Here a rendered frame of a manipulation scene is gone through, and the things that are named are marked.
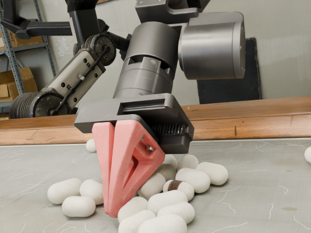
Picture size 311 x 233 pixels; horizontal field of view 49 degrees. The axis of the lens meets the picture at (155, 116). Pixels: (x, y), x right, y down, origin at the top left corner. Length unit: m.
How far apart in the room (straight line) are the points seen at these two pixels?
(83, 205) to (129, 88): 0.12
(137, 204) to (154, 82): 0.12
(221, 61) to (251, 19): 2.02
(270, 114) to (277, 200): 0.18
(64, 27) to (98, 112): 1.28
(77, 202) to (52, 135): 0.31
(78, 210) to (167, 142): 0.10
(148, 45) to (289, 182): 0.19
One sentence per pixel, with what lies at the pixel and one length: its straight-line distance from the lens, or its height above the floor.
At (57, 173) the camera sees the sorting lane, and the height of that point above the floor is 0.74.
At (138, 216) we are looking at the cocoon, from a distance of 0.28.
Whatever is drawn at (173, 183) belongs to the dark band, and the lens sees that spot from 0.32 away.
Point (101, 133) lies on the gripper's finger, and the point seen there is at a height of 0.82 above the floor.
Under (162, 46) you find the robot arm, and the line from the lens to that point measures 0.36.
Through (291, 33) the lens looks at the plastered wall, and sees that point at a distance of 2.31.
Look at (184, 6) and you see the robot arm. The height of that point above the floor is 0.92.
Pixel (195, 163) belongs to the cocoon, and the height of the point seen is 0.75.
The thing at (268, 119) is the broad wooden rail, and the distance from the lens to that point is 0.46.
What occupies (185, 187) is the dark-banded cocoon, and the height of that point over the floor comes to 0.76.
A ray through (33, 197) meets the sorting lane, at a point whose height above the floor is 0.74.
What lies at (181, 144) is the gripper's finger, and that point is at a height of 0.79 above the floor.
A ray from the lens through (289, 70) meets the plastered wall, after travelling 2.34.
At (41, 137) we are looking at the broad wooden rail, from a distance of 0.64.
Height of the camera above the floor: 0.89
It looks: 14 degrees down
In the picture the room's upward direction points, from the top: 11 degrees counter-clockwise
